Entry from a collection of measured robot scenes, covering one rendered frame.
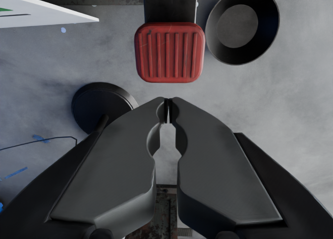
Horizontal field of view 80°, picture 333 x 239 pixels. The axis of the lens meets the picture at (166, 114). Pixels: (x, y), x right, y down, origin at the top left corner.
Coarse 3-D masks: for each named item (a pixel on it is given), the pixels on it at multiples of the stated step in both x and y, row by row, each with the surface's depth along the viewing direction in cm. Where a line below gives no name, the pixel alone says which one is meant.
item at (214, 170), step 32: (192, 128) 9; (224, 128) 9; (192, 160) 7; (224, 160) 7; (192, 192) 6; (224, 192) 6; (256, 192) 6; (192, 224) 6; (224, 224) 6; (256, 224) 5
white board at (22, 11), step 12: (0, 0) 43; (12, 0) 44; (24, 0) 44; (36, 0) 48; (0, 12) 56; (12, 12) 57; (24, 12) 58; (36, 12) 59; (48, 12) 60; (60, 12) 61; (72, 12) 65; (0, 24) 79; (12, 24) 82; (24, 24) 84; (36, 24) 86; (48, 24) 88
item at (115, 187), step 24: (120, 120) 9; (144, 120) 9; (96, 144) 8; (120, 144) 8; (144, 144) 8; (96, 168) 7; (120, 168) 7; (144, 168) 7; (72, 192) 6; (96, 192) 6; (120, 192) 6; (144, 192) 6; (72, 216) 5; (96, 216) 5; (120, 216) 6; (144, 216) 6
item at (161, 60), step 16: (144, 32) 19; (160, 32) 19; (176, 32) 19; (192, 32) 19; (144, 48) 20; (160, 48) 20; (176, 48) 19; (192, 48) 19; (144, 64) 21; (160, 64) 20; (176, 64) 20; (192, 64) 20; (144, 80) 22; (160, 80) 21; (176, 80) 21; (192, 80) 21
